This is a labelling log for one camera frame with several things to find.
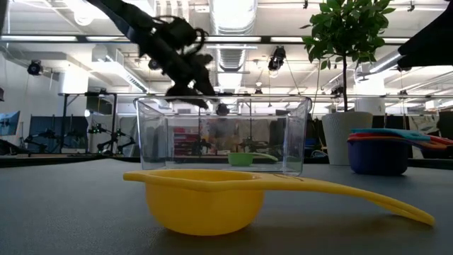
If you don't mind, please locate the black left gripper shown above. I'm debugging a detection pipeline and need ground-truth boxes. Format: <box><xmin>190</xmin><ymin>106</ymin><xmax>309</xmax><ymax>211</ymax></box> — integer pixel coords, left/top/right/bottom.
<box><xmin>138</xmin><ymin>15</ymin><xmax>218</xmax><ymax>110</ymax></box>

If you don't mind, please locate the green measuring cup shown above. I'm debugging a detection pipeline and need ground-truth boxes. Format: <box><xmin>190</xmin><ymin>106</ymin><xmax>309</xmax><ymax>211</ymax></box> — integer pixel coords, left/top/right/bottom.
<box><xmin>227</xmin><ymin>152</ymin><xmax>280</xmax><ymax>167</ymax></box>

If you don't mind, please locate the teal measuring cup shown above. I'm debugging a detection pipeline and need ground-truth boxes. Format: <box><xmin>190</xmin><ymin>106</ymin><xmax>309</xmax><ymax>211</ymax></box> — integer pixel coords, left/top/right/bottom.
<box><xmin>350</xmin><ymin>127</ymin><xmax>432</xmax><ymax>142</ymax></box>

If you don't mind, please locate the red measuring cup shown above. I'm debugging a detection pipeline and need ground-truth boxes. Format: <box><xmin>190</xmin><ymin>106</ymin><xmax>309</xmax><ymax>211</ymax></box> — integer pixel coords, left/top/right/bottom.
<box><xmin>349</xmin><ymin>132</ymin><xmax>453</xmax><ymax>146</ymax></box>

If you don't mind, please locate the orange measuring cup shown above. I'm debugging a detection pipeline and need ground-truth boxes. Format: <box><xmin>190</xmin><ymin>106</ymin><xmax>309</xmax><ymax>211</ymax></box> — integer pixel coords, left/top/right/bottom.
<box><xmin>347</xmin><ymin>136</ymin><xmax>449</xmax><ymax>152</ymax></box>

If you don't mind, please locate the yellow measuring cup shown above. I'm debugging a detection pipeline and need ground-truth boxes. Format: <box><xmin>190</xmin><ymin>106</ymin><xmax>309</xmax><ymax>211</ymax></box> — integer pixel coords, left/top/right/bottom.
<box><xmin>122</xmin><ymin>169</ymin><xmax>436</xmax><ymax>237</ymax></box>

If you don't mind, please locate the clear plastic basket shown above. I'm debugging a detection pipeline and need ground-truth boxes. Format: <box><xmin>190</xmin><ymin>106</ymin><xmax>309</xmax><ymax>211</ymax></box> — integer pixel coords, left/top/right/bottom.
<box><xmin>133</xmin><ymin>95</ymin><xmax>313</xmax><ymax>177</ymax></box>

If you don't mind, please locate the red storage shelf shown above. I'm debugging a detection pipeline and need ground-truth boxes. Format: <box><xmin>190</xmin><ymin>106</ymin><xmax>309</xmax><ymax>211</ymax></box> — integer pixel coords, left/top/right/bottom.
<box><xmin>172</xmin><ymin>126</ymin><xmax>199</xmax><ymax>157</ymax></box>

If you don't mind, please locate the floral printed panel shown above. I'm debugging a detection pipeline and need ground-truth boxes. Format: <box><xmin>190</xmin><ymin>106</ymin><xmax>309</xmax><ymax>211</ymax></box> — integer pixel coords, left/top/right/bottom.
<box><xmin>410</xmin><ymin>115</ymin><xmax>440</xmax><ymax>132</ymax></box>

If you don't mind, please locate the black monitor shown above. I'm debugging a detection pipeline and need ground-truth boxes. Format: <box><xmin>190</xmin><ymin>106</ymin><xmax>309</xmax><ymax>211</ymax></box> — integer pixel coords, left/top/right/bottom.
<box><xmin>438</xmin><ymin>110</ymin><xmax>453</xmax><ymax>137</ymax></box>

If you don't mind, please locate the green leafy plant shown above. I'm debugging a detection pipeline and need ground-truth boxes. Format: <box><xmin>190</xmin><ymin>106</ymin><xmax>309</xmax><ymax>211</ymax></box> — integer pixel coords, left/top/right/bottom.
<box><xmin>299</xmin><ymin>0</ymin><xmax>396</xmax><ymax>113</ymax></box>

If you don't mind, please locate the white ribbed plant pot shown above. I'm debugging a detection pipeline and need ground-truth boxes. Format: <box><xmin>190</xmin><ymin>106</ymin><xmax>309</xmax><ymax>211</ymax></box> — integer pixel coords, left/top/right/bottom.
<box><xmin>321</xmin><ymin>111</ymin><xmax>374</xmax><ymax>166</ymax></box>

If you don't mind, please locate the blue partition panel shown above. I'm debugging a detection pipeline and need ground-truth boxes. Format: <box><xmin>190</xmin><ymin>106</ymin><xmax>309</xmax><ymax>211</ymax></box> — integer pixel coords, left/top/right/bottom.
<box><xmin>28</xmin><ymin>115</ymin><xmax>89</xmax><ymax>154</ymax></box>

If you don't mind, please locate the grey table mat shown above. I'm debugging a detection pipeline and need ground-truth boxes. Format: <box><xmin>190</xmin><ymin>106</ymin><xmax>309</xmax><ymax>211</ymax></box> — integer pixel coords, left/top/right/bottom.
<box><xmin>0</xmin><ymin>158</ymin><xmax>453</xmax><ymax>255</ymax></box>

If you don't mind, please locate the blue lit monitor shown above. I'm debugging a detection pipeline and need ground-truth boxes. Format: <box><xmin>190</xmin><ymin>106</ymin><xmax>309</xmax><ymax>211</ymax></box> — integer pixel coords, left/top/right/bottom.
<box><xmin>0</xmin><ymin>110</ymin><xmax>21</xmax><ymax>137</ymax></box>

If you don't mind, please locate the silver ventilation duct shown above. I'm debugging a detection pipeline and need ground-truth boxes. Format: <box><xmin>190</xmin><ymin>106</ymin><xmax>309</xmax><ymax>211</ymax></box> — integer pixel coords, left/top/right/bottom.
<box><xmin>208</xmin><ymin>0</ymin><xmax>260</xmax><ymax>89</ymax></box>

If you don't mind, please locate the black overhead frame bar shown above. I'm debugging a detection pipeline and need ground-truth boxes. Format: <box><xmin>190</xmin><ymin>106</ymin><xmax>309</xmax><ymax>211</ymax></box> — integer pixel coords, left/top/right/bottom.
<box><xmin>0</xmin><ymin>34</ymin><xmax>411</xmax><ymax>45</ymax></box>

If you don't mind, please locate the black stand frame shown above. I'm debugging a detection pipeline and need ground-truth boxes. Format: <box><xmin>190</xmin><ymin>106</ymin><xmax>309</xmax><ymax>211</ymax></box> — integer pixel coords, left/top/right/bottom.
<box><xmin>57</xmin><ymin>91</ymin><xmax>118</xmax><ymax>156</ymax></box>

